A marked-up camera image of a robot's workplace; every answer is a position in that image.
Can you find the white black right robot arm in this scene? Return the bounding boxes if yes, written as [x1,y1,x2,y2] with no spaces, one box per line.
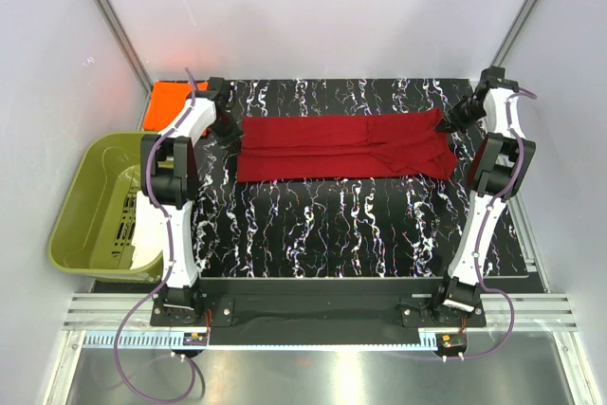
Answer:
[430,65,536,326]

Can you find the aluminium frame rail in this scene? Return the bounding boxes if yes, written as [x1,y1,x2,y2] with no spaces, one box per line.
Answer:
[64,293,577,331]

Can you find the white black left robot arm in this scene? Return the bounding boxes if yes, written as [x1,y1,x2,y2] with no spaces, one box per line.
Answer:
[140,77,243,326]

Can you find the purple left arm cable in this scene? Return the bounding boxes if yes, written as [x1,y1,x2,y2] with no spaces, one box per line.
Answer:
[113,67,205,401]

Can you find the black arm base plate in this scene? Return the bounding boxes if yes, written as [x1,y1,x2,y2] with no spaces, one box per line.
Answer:
[151,278,486,348]

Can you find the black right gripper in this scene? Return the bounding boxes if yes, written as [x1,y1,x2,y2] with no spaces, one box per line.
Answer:
[434,96,485,136]

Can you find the orange connector block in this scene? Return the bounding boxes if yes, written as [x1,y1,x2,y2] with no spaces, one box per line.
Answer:
[183,332,209,346]
[438,333,468,349]

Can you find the left orange connector block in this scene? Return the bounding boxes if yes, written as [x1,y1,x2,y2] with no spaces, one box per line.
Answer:
[183,332,209,346]

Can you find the folded orange t shirt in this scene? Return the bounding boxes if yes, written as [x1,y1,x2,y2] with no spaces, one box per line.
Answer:
[142,81,192,132]

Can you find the right orange connector block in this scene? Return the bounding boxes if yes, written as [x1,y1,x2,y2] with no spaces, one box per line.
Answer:
[438,333,468,349]

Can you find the red t shirt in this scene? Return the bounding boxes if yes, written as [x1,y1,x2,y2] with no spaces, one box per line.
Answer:
[236,108,457,183]

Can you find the olive green plastic bin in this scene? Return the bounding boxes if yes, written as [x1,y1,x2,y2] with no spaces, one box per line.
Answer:
[47,132,162,284]

